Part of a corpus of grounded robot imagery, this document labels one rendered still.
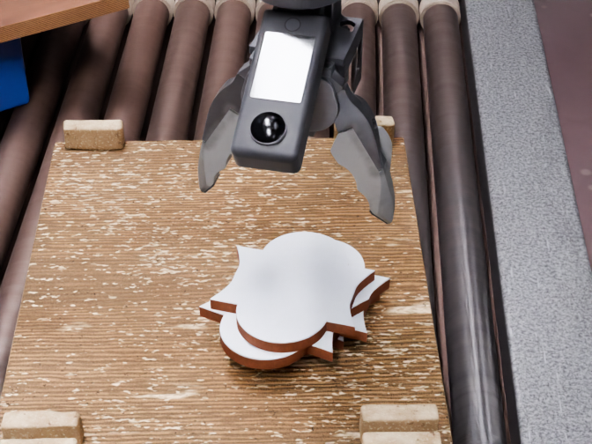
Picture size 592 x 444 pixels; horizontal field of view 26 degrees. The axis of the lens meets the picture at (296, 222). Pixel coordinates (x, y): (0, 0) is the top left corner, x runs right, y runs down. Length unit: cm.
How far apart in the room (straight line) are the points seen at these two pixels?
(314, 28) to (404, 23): 64
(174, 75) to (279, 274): 43
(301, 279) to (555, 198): 32
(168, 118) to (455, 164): 30
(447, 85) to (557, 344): 41
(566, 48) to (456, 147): 204
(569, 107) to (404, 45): 165
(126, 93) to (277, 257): 39
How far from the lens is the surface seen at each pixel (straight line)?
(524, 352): 110
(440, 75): 143
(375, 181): 95
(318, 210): 119
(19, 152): 133
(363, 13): 154
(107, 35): 151
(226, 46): 147
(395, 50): 147
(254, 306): 102
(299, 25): 89
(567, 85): 319
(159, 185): 123
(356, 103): 92
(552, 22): 345
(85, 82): 143
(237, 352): 100
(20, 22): 131
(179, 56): 146
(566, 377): 108
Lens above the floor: 167
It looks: 38 degrees down
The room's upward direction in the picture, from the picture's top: straight up
